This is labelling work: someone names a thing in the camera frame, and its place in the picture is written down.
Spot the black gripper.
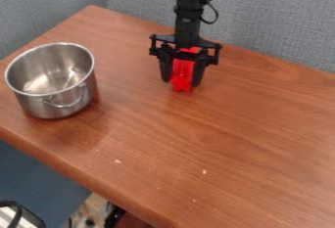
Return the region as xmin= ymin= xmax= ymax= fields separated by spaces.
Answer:
xmin=149 ymin=7 xmax=222 ymax=87

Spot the red star-shaped block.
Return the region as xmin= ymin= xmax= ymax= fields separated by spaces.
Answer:
xmin=169 ymin=58 xmax=194 ymax=92

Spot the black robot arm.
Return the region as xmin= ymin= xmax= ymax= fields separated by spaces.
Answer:
xmin=149 ymin=0 xmax=222 ymax=92

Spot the stainless steel pot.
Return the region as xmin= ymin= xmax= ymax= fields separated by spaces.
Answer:
xmin=3 ymin=42 xmax=97 ymax=119

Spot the white striped object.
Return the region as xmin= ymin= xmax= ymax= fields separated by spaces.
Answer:
xmin=0 ymin=206 xmax=36 ymax=228

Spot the clutter under table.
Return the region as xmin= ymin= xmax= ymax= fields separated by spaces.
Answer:
xmin=62 ymin=192 xmax=154 ymax=228

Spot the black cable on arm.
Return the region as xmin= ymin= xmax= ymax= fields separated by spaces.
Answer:
xmin=200 ymin=2 xmax=220 ymax=25

